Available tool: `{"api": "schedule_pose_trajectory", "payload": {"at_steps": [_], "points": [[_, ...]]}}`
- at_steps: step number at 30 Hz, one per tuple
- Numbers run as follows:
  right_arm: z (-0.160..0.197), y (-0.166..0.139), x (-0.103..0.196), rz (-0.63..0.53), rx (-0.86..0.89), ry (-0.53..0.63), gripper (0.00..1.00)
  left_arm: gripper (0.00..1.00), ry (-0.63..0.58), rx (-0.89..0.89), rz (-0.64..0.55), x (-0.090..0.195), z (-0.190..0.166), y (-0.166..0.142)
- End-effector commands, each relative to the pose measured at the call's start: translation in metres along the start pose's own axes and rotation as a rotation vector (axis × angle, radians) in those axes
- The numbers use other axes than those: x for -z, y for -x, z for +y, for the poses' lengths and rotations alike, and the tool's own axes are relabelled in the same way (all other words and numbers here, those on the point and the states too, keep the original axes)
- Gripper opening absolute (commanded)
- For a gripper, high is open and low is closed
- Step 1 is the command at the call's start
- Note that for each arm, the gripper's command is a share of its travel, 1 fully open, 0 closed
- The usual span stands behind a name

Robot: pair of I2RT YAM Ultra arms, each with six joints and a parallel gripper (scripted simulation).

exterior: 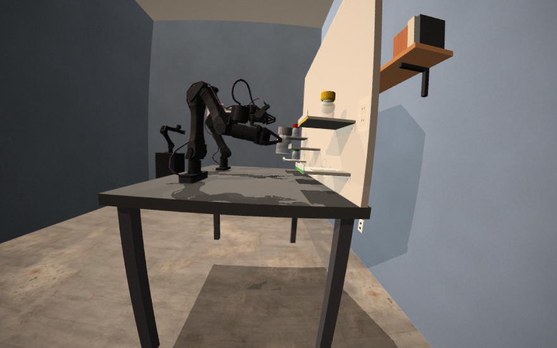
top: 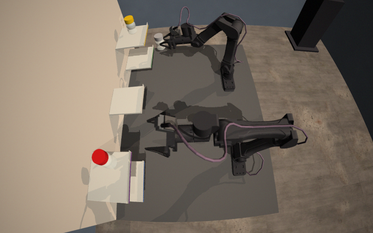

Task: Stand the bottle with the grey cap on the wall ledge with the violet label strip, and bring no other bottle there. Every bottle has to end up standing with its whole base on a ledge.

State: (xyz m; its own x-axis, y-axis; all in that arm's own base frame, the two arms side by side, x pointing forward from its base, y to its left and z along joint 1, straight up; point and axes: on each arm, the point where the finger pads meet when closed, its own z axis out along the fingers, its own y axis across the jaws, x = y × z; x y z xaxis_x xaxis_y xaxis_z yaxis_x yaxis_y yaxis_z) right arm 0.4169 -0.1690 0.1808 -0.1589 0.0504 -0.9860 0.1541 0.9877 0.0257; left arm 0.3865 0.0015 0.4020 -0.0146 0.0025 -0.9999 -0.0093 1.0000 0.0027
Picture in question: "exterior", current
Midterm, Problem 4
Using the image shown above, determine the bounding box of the clear bottle with yellow cap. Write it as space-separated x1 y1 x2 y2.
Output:
319 91 335 118

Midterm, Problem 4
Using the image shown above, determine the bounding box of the large beige wall panel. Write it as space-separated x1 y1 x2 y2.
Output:
300 0 382 208

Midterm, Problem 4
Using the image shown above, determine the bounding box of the white bottle with grey cap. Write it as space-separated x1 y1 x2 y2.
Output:
276 127 293 156

